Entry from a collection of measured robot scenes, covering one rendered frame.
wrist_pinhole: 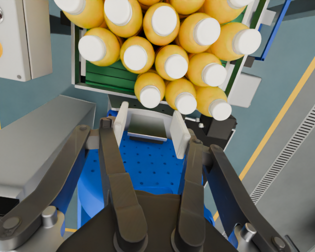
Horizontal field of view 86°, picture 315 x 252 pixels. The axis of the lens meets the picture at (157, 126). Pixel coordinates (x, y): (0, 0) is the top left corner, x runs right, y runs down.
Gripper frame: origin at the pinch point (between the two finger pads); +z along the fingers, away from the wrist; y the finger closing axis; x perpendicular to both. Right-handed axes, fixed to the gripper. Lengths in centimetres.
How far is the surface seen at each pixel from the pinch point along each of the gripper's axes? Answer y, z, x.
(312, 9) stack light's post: 36, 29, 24
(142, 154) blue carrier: 1.3, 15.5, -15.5
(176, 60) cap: 3.4, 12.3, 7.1
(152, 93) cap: 0.5, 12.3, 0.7
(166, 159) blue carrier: 7.1, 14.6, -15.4
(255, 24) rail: 21.8, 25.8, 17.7
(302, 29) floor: 112, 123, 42
